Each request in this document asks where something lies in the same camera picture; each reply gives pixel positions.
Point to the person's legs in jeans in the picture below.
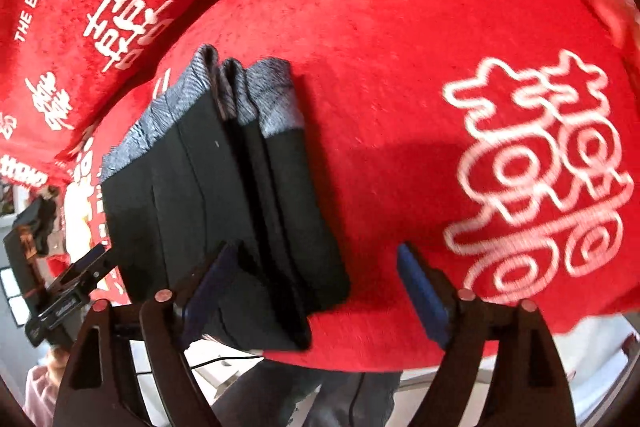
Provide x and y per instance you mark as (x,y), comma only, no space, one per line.
(300,399)

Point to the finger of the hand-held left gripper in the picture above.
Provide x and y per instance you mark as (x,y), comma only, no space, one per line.
(85,263)

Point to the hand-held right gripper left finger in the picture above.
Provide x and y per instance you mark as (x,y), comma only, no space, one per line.
(210,297)

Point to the person's left forearm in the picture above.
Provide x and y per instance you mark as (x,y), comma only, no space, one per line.
(42,387)

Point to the black pants with grey waistband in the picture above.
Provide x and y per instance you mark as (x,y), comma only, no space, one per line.
(200,182)

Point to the red printed blanket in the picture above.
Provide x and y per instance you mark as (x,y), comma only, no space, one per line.
(400,107)

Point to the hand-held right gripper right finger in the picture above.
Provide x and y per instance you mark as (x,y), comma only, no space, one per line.
(422,297)

